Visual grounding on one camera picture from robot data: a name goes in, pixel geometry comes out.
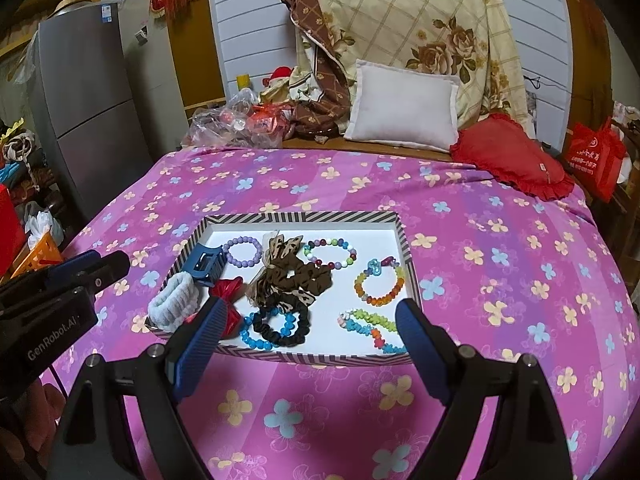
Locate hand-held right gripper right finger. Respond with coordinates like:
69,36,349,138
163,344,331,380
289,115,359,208
395,299,576,480

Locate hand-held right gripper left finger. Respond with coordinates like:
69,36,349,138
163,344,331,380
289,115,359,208
50,296,232,480

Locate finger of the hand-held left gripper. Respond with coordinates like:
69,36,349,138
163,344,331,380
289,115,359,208
50,251,131,295
30,251,107,287

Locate pastel flower bead bracelet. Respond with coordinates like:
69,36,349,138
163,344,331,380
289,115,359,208
339,308,408,355

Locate blue bead bracelet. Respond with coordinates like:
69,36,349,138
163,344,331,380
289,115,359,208
241,310,296,351

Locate rainbow bead charm bracelet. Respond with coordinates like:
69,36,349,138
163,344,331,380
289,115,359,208
354,257,406,307

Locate blue hair claw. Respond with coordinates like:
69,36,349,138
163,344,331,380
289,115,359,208
181,244,226,288

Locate purple bead bracelet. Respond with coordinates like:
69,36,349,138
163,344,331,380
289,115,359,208
222,236,263,267

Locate striped shallow tray box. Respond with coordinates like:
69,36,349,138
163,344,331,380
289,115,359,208
146,212,426,367

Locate black scrunchie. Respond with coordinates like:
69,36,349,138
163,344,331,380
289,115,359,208
251,302,311,348

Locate leopard print bow scrunchie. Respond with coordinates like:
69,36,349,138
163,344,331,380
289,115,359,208
246,234,333,308

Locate multicolour round bead bracelet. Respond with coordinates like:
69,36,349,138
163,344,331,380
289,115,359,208
302,238,358,271

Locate orange plastic basket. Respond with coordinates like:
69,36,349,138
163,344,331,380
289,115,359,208
10,232,66,278

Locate white towelling wristband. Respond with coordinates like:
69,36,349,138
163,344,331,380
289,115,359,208
147,272,211,333

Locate white plastic bag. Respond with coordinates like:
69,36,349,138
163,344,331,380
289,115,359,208
24,202,66,246

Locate shiny red bow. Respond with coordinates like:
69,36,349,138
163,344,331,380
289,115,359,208
185,277,246,338

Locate red paper bag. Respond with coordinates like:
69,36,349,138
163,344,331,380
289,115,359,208
0,184,26,273

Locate pink floral bedsheet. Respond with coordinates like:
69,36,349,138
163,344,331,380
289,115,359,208
40,147,640,480

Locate pile of colourful cloths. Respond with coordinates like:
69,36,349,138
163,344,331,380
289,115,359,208
0,117,41,196

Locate grey refrigerator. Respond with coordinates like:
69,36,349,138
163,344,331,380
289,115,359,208
30,0,153,221

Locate clear plastic bags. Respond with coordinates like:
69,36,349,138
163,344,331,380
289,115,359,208
187,87,261,148

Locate red frilled heart cushion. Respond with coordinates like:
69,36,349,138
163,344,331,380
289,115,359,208
449,113,576,198

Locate red snack packaging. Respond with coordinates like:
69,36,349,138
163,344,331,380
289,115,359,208
247,102,293,146

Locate brown wooden door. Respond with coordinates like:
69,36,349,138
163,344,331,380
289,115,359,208
165,0,226,151

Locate white pillow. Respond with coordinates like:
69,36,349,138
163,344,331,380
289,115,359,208
343,59,461,153

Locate red shopping bag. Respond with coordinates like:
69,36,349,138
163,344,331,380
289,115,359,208
565,117,628,203

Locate red santa plush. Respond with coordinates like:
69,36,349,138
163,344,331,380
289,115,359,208
262,65,296,96

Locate cream rose print quilt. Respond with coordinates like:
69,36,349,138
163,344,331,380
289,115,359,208
260,0,526,136

